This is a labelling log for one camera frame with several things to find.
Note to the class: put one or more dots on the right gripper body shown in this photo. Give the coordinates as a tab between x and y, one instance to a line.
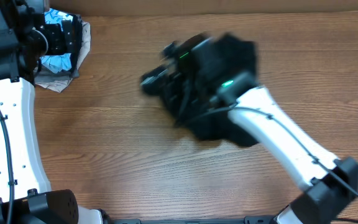
184	88

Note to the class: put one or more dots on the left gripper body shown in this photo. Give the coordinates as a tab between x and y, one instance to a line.
49	42

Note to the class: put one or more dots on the black t-shirt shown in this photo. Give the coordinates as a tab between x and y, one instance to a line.
232	71

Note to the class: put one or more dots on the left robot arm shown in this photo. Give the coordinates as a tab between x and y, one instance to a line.
26	195

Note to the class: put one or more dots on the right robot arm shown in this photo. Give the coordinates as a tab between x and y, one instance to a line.
328	184

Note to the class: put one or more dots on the light blue printed t-shirt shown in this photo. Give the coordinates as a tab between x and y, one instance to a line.
57	63

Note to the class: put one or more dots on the black garment in pile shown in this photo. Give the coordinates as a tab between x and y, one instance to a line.
78	33

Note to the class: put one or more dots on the grey garment in pile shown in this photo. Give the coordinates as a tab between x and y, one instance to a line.
46	75

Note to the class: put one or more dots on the beige garment in pile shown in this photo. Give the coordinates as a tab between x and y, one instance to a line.
60	85

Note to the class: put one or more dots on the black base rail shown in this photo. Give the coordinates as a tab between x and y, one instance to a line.
265	219

